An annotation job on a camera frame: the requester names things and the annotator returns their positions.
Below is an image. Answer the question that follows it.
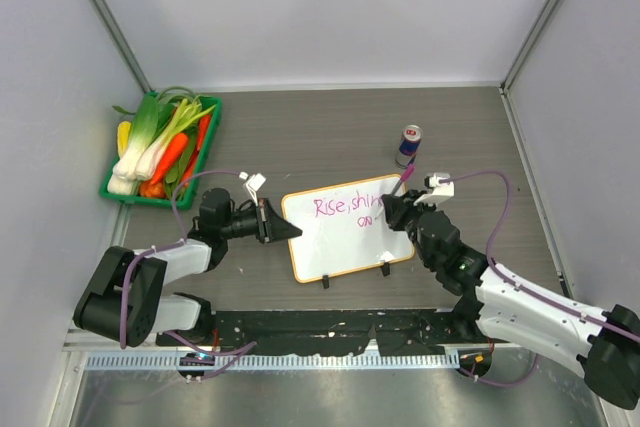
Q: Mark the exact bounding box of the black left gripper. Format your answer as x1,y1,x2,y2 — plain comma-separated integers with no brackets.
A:
220,198,300,243

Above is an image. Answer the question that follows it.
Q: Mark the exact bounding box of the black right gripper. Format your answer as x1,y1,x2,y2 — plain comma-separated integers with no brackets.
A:
383,189,438,269

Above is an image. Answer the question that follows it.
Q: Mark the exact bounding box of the purple capped marker pen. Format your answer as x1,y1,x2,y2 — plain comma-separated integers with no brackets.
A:
374,162,415,220

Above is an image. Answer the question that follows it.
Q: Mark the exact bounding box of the orange framed whiteboard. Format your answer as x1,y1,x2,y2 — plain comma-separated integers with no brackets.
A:
281,174,415,283

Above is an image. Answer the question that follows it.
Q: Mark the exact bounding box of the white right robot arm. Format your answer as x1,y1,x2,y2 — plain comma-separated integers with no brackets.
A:
382,190,639,410

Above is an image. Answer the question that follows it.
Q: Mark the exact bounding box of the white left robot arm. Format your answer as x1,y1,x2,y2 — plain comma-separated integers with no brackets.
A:
73,188,303,348

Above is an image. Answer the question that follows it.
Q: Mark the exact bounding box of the blue silver energy drink can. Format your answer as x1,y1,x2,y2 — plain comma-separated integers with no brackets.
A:
395,124,423,169

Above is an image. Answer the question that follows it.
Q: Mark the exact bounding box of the green plastic vegetable tray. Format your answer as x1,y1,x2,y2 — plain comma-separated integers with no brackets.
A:
100,87,222,210

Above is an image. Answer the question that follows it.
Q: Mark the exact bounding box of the large orange carrot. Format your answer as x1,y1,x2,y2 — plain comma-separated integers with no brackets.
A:
150,132,189,185

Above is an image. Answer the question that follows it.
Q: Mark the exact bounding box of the small red chili pepper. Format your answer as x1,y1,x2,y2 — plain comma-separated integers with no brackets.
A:
196,114,212,151

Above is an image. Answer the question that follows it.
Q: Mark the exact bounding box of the green spring onion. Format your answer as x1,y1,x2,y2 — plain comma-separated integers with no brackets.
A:
134,89,215,181

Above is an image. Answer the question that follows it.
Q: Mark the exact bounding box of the white green bok choy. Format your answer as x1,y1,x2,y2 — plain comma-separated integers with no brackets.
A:
107,94,159,195

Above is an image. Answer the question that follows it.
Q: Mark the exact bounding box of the yellow corn cob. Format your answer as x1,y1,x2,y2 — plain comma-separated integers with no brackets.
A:
116,121,132,158

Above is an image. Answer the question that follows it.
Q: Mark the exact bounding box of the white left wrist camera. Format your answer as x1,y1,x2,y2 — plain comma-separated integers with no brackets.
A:
238,171,266,205

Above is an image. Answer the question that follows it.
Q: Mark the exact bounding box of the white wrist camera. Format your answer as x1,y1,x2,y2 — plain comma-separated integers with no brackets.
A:
238,171,266,205
413,173,455,207

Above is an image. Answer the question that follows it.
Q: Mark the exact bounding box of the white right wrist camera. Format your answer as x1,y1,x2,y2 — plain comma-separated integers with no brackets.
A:
413,173,455,207

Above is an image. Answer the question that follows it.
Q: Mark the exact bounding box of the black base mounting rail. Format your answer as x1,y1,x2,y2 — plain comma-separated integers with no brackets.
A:
179,309,489,357

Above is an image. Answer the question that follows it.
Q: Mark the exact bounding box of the white slotted cable duct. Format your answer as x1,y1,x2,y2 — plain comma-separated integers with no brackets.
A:
85,351,459,373

